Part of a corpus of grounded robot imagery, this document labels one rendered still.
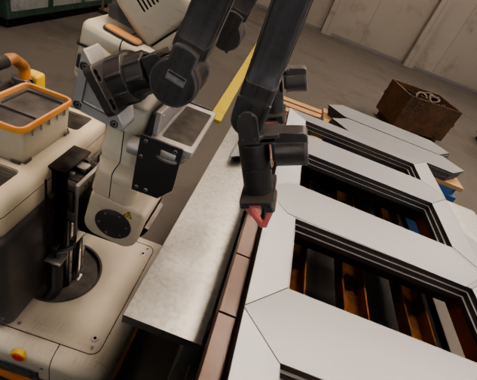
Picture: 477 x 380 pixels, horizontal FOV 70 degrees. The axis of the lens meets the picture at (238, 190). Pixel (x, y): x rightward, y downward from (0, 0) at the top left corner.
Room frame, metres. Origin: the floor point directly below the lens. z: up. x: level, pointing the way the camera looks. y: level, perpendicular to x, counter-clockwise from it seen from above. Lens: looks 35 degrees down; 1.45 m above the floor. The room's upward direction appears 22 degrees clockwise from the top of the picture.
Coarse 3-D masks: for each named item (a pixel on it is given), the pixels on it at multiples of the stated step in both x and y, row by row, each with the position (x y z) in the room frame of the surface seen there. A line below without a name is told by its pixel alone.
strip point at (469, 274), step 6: (456, 258) 0.94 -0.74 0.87; (462, 258) 0.96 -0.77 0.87; (456, 264) 0.91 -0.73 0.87; (462, 264) 0.92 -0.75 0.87; (468, 264) 0.93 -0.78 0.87; (462, 270) 0.89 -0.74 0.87; (468, 270) 0.90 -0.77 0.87; (474, 270) 0.91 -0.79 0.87; (462, 276) 0.86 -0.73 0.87; (468, 276) 0.87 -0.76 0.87; (474, 276) 0.88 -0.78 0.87; (468, 282) 0.84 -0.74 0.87
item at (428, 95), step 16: (384, 96) 5.30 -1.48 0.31; (400, 96) 4.95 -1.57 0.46; (416, 96) 5.11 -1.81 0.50; (432, 96) 5.16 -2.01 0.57; (384, 112) 5.07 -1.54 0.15; (400, 112) 4.76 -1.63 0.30; (416, 112) 4.79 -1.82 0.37; (432, 112) 4.85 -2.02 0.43; (448, 112) 4.90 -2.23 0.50; (416, 128) 4.83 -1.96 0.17; (432, 128) 4.88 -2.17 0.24; (448, 128) 4.94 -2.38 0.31
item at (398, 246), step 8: (384, 224) 0.97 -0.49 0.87; (392, 224) 0.99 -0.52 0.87; (392, 232) 0.94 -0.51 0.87; (400, 232) 0.96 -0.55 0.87; (392, 240) 0.90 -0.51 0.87; (400, 240) 0.92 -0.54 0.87; (392, 248) 0.85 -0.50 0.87; (400, 248) 0.87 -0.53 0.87; (408, 248) 0.89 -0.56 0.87; (400, 256) 0.83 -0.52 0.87; (408, 256) 0.85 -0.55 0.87
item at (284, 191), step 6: (276, 186) 0.93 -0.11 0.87; (282, 186) 0.94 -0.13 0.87; (288, 186) 0.96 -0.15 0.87; (282, 192) 0.91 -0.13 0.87; (288, 192) 0.92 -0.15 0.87; (282, 198) 0.88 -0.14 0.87; (288, 198) 0.89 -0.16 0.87; (282, 204) 0.85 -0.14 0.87; (288, 204) 0.86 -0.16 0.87; (288, 210) 0.83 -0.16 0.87
